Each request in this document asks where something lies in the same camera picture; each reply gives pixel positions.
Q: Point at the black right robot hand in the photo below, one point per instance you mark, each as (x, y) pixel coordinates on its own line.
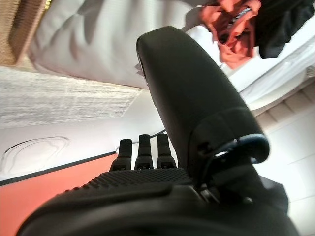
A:
(182, 98)

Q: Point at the orange garment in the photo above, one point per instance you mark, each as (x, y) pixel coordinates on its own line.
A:
(233, 32)

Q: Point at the black garment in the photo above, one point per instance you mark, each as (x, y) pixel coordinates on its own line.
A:
(283, 24)

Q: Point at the bed with white sheets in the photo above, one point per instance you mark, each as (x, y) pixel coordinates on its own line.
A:
(290, 98)

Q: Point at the white smooth duvet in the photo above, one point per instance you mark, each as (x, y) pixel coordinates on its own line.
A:
(86, 37)

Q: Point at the grey streaked rug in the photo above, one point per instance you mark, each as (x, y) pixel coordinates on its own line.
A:
(61, 98)

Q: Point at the white mat with dark outline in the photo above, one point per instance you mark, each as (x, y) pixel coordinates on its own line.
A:
(37, 152)

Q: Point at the brown wooden nightstand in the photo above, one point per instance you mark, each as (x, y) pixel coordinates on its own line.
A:
(19, 29)

